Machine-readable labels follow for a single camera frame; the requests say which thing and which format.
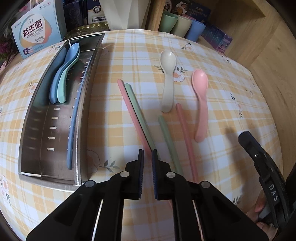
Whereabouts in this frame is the pink chopstick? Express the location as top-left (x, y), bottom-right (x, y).
top-left (176, 103), bottom-right (199, 183)
top-left (117, 79), bottom-right (152, 160)

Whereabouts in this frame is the pink plastic spoon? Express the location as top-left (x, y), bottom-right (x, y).
top-left (192, 69), bottom-right (208, 143)

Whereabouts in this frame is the person's right hand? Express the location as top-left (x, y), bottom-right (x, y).
top-left (246, 190), bottom-right (278, 235)

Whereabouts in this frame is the green chopstick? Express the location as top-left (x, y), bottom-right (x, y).
top-left (158, 115), bottom-right (184, 176)
top-left (125, 83), bottom-right (156, 151)

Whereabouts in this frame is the blue chopstick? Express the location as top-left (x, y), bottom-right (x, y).
top-left (66, 89), bottom-right (82, 170)

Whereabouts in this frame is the stainless steel utensil tray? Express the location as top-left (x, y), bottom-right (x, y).
top-left (18, 33), bottom-right (104, 192)

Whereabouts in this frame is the teal green plastic spoon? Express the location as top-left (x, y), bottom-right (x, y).
top-left (57, 46), bottom-right (81, 104)

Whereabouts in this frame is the yellow plaid floral tablecloth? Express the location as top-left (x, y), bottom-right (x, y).
top-left (1, 30), bottom-right (282, 240)

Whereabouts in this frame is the beige plastic spoon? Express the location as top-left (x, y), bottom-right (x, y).
top-left (159, 50), bottom-right (177, 113)

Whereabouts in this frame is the purple box on shelf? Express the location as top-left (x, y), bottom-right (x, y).
top-left (202, 24), bottom-right (232, 53)

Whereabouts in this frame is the blue plastic spoon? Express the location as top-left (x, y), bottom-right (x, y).
top-left (49, 43), bottom-right (80, 104)

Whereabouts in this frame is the blue plastic cup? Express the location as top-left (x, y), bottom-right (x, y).
top-left (185, 20), bottom-right (206, 42)

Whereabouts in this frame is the beige plastic cup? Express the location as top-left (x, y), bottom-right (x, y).
top-left (171, 15), bottom-right (193, 38)

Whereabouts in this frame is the gold embossed tray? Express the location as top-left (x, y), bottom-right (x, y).
top-left (63, 22), bottom-right (110, 40)

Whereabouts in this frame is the light blue probiotics box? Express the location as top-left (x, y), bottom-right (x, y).
top-left (11, 0), bottom-right (67, 59)

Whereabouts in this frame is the green plastic cup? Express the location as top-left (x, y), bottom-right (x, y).
top-left (159, 11), bottom-right (178, 33)

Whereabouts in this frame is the dark blue gift box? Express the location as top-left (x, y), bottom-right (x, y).
top-left (87, 0), bottom-right (106, 24)

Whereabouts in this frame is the white flower pot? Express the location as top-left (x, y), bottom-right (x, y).
top-left (99, 0), bottom-right (151, 31)

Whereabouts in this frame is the dark snack box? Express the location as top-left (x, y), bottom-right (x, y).
top-left (164, 0), bottom-right (211, 23)

